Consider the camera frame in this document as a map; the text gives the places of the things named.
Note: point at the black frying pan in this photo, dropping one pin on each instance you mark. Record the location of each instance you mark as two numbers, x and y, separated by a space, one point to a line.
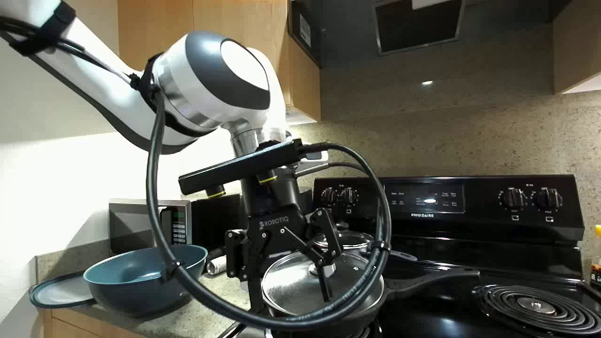
426 278

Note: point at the yellow box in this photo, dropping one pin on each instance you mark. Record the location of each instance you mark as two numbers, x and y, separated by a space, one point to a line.
598 231

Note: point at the patterned paper roll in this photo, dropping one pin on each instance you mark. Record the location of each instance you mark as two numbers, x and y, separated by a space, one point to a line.
217 265

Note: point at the blue rimmed flat plate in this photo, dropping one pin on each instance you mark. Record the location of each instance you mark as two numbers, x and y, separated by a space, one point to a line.
57 293

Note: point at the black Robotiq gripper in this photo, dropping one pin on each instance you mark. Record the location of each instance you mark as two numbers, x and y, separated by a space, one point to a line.
273 208

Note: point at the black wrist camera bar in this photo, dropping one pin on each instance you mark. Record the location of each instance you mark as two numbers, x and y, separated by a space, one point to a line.
245 165

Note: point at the blue bowl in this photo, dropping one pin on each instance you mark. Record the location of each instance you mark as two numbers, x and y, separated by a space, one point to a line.
134 281

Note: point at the glass pan lid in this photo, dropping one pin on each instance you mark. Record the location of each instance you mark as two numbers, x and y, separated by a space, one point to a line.
294 287

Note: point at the black range hood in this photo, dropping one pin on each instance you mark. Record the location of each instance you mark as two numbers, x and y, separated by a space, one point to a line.
377 28

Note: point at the wooden wall cabinet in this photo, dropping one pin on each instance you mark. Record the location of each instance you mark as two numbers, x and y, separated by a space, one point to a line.
189 19
580 43

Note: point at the steel and black microwave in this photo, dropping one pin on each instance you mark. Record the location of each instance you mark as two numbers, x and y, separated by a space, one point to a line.
134 221

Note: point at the black stove knob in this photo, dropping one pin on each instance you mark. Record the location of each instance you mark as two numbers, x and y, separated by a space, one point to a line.
548 199
349 199
330 197
514 199

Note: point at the black electric stove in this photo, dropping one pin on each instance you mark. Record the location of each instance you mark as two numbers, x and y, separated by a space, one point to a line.
476 249

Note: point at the black coil stove burner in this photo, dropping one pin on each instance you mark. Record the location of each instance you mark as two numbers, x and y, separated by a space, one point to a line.
538 308

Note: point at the small glass saucepan lid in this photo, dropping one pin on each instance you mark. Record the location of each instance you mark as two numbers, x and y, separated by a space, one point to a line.
358 238

